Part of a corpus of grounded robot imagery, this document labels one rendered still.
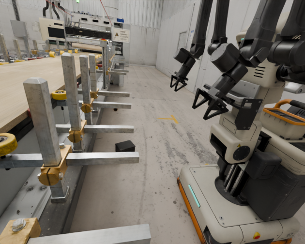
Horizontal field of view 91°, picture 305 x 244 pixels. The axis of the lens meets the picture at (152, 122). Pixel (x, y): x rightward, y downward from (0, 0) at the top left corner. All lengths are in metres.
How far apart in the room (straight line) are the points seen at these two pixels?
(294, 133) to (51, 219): 1.21
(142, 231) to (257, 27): 0.62
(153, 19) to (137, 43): 1.77
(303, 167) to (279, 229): 0.50
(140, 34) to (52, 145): 11.01
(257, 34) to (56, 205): 0.81
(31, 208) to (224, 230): 0.99
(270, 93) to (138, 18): 10.80
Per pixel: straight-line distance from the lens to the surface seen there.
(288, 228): 1.47
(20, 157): 0.63
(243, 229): 1.25
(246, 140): 0.95
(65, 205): 0.63
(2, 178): 0.76
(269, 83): 0.84
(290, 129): 1.14
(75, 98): 0.68
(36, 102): 0.44
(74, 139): 0.74
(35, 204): 0.78
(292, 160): 1.09
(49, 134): 0.47
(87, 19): 5.32
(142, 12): 11.48
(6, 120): 0.75
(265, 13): 0.60
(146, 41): 11.37
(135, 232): 0.40
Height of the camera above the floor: 1.19
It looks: 26 degrees down
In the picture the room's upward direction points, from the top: 7 degrees clockwise
